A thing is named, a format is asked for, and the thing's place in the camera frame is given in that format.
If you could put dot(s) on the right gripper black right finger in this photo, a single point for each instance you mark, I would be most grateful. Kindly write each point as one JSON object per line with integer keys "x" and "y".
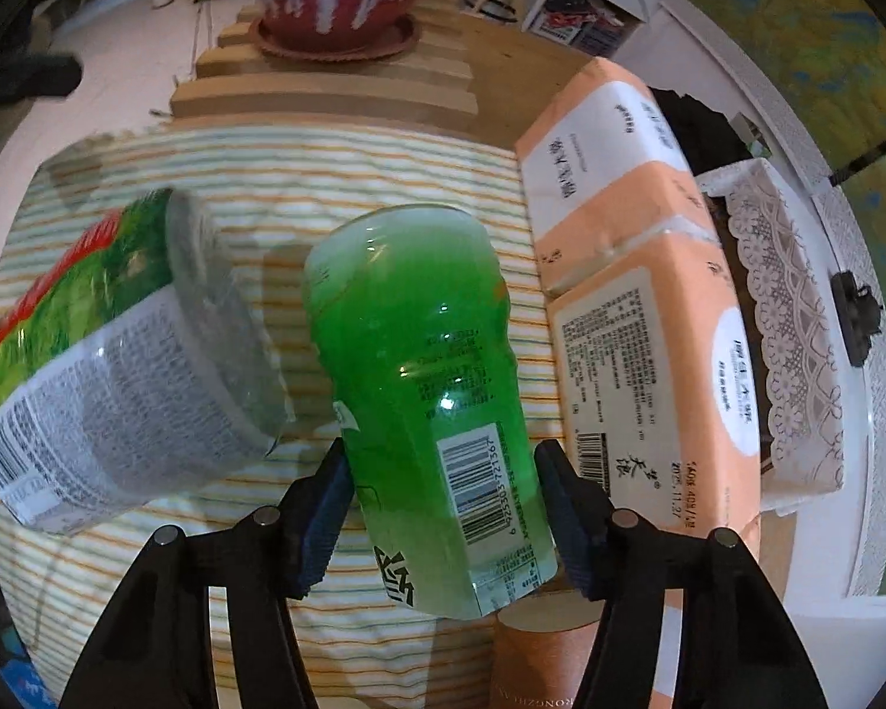
{"x": 738, "y": 647}

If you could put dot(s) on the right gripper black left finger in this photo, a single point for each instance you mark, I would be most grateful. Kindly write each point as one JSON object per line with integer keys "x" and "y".
{"x": 152, "y": 644}

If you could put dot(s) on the brown paper cup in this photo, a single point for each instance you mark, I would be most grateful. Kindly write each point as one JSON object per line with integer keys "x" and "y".
{"x": 541, "y": 646}

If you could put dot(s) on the red green labelled plastic cup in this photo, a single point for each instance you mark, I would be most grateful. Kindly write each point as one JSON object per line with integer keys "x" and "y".
{"x": 133, "y": 369}

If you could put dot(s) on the white lace-covered low table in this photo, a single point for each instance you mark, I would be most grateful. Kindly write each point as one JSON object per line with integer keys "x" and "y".
{"x": 822, "y": 421}

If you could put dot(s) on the orange tissue pack near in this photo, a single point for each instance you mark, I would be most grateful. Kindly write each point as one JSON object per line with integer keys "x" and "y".
{"x": 657, "y": 392}

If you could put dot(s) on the orange tissue pack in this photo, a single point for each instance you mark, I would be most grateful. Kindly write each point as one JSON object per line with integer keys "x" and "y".
{"x": 657, "y": 392}
{"x": 601, "y": 173}

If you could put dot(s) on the striped tablecloth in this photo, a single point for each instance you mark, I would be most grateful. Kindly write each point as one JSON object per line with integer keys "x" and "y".
{"x": 274, "y": 191}

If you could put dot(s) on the orange tissue pack far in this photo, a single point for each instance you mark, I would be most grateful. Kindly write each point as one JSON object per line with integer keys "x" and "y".
{"x": 601, "y": 173}

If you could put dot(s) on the wooden slatted bench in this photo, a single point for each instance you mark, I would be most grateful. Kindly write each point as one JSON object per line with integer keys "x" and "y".
{"x": 465, "y": 77}

